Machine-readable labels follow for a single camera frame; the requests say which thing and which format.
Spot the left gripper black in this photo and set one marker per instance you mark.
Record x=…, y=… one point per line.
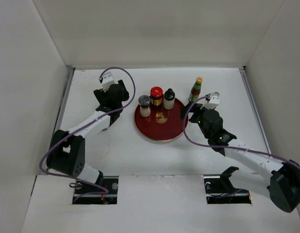
x=101, y=95

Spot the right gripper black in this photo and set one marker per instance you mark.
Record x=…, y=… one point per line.
x=196, y=108

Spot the red sauce bottle green label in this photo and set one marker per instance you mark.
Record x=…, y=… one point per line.
x=196, y=89

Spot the white bottle black cap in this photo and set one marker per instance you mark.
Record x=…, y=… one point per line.
x=169, y=99

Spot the red lid sauce jar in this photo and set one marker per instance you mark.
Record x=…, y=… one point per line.
x=156, y=96

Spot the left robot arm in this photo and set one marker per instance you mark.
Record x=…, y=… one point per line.
x=69, y=154

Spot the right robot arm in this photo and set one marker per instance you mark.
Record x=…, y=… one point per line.
x=274, y=177

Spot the red round tray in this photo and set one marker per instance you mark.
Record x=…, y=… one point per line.
x=162, y=124

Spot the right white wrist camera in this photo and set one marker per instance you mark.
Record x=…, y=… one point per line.
x=212, y=101

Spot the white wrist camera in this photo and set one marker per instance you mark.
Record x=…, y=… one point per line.
x=212, y=101
x=106, y=80

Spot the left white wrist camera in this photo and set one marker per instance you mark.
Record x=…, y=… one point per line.
x=106, y=80

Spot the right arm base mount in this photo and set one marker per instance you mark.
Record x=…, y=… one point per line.
x=219, y=189

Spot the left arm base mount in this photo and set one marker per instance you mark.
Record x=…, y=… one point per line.
x=86, y=194

